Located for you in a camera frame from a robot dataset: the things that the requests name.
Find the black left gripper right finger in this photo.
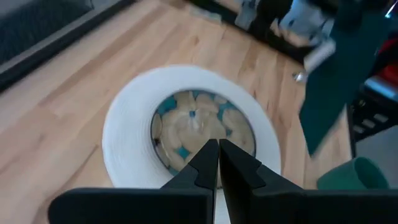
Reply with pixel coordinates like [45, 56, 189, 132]
[219, 138, 398, 224]

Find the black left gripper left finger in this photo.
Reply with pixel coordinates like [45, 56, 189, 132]
[48, 138, 220, 224]

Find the white round plate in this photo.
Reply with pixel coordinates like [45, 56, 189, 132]
[101, 64, 282, 224]

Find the dark green napkin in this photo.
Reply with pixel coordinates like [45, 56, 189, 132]
[298, 0, 394, 156]

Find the teal and cream patterned plate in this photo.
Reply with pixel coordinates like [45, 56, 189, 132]
[150, 89, 257, 177]

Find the white paper sheet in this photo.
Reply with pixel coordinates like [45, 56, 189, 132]
[276, 0, 335, 44]

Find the dark green cup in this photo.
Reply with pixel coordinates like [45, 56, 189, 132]
[316, 156, 391, 191]

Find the red object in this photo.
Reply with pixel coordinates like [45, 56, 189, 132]
[377, 37, 398, 88]

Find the black keypad device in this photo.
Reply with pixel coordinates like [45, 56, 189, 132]
[348, 93, 398, 147]

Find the black perforated floor mat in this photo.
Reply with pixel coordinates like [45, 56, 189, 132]
[0, 0, 94, 65]

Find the silver arm base bracket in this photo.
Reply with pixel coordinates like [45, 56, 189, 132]
[303, 39, 337, 74]

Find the black aluminium table frame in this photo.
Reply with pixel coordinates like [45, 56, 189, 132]
[0, 0, 312, 93]

